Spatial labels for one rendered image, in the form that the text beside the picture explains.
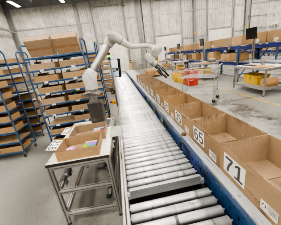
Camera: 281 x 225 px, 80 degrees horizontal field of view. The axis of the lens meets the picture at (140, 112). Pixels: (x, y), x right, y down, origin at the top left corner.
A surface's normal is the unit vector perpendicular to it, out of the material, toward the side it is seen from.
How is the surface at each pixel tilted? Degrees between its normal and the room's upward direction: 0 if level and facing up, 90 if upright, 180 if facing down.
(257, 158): 90
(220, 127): 89
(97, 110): 90
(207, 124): 90
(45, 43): 118
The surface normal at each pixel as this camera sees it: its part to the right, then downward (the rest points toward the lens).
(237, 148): 0.14, 0.30
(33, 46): 0.19, 0.71
